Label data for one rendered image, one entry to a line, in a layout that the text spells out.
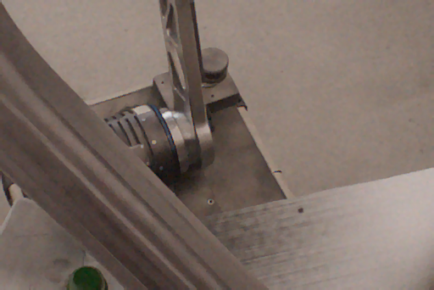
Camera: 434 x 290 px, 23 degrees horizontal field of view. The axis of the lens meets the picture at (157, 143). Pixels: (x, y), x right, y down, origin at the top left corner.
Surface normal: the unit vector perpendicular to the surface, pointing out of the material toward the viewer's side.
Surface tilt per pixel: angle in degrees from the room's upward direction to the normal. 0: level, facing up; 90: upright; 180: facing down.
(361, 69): 0
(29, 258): 0
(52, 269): 0
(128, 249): 60
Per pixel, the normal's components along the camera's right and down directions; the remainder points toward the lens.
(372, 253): 0.02, -0.54
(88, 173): -0.02, 0.46
